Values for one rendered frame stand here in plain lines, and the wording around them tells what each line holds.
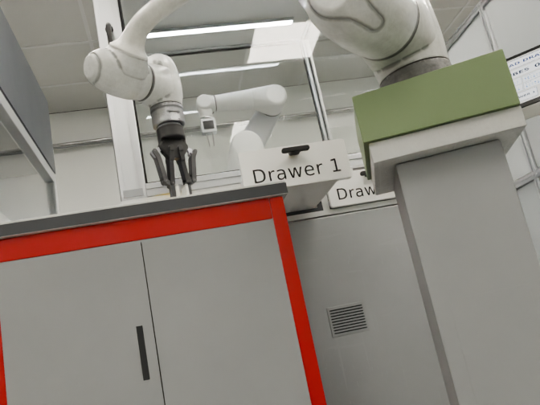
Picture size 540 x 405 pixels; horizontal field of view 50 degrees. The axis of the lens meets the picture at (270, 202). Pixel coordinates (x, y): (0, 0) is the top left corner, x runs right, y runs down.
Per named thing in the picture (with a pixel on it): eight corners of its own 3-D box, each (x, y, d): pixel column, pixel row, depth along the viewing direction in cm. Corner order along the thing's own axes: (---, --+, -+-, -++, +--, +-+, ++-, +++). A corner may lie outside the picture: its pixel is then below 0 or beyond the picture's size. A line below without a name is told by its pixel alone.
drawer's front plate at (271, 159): (353, 176, 152) (343, 137, 155) (245, 193, 147) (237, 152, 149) (351, 178, 154) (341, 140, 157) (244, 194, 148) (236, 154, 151)
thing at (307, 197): (344, 174, 154) (338, 153, 155) (249, 188, 149) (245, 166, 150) (311, 212, 192) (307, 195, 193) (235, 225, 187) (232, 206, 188)
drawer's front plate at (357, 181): (415, 194, 189) (407, 162, 191) (331, 207, 183) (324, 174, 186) (414, 195, 190) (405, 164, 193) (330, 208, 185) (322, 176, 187)
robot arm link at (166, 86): (167, 120, 167) (131, 110, 157) (159, 71, 171) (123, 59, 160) (193, 104, 161) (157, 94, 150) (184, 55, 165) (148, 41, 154)
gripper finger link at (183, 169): (171, 150, 159) (176, 149, 159) (182, 188, 157) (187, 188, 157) (177, 145, 155) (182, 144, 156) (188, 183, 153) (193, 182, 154)
